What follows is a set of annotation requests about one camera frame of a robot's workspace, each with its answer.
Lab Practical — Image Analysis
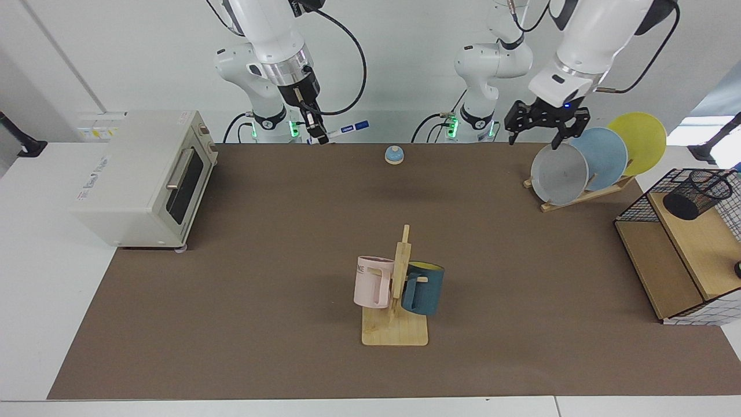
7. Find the blue and white marker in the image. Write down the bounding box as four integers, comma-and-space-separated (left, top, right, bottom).
326, 120, 370, 140

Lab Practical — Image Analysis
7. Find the black mesh pen holder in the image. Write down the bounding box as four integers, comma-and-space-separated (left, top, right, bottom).
663, 170, 735, 221

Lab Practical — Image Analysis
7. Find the light blue plate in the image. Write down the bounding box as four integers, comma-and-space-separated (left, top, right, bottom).
570, 127, 629, 192

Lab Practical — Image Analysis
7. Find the grey plate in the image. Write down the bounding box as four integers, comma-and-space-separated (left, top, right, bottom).
531, 143, 589, 206

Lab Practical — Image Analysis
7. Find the yellow plate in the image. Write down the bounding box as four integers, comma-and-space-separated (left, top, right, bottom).
607, 112, 667, 177

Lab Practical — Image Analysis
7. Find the wooden plate rack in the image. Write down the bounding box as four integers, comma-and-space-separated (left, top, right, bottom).
523, 175, 636, 213

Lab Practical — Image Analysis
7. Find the brown table cloth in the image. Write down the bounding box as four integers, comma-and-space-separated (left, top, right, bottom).
47, 143, 741, 400

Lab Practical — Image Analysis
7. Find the pink cup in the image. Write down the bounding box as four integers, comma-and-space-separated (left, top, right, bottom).
354, 255, 395, 309

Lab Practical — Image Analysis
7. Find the dark teal cup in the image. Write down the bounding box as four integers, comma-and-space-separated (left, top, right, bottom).
401, 262, 445, 316

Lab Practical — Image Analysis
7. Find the pale toaster oven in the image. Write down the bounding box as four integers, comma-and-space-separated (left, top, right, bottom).
69, 110, 219, 254

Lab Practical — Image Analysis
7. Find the white box with yellow labels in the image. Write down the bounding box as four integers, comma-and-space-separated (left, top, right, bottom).
77, 112, 128, 142

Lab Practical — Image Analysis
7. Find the wooden cup stand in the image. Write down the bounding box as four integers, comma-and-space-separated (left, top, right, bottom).
362, 225, 430, 347

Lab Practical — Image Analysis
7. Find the black base cable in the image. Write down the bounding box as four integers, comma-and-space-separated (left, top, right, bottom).
411, 112, 459, 144
223, 112, 255, 144

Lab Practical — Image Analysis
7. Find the wire basket with wooden floor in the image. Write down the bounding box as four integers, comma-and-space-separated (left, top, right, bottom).
614, 168, 741, 326

